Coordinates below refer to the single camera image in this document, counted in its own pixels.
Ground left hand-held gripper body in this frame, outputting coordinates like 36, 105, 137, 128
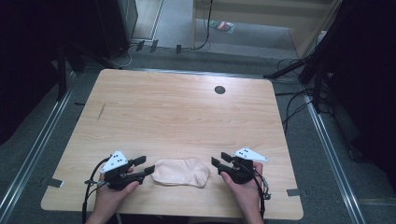
100, 150, 146, 191

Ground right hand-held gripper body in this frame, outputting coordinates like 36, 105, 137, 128
218, 147, 269, 185

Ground person's right hand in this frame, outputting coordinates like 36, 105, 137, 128
219, 161, 265, 217

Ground person's left hand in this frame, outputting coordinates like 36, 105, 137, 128
92, 167, 140, 217

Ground person's dark pants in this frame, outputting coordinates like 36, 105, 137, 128
115, 214, 242, 224

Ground grey tape strip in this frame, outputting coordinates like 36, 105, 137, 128
40, 176, 65, 189
286, 188, 307, 198

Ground black metal stand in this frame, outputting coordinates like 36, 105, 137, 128
263, 46, 331, 114
56, 43, 85, 101

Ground colourful packet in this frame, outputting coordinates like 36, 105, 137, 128
209, 20, 235, 35

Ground black cabinet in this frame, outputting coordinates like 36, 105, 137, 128
94, 0, 139, 60

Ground right hand-held gripper cable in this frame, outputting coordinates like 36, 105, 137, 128
248, 167, 273, 222

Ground hand-held gripper cable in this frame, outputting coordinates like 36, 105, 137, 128
248, 167, 273, 222
81, 157, 110, 224

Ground left hand-held gripper cable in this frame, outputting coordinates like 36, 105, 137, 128
81, 157, 110, 224

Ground black floor cables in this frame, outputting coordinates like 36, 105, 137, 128
275, 57, 332, 134

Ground aluminium floor rail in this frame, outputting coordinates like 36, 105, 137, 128
0, 70, 78, 220
303, 93, 366, 224

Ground white floor cable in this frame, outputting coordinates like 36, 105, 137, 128
106, 45, 138, 70

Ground black hanging cable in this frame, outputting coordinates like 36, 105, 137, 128
186, 0, 215, 51

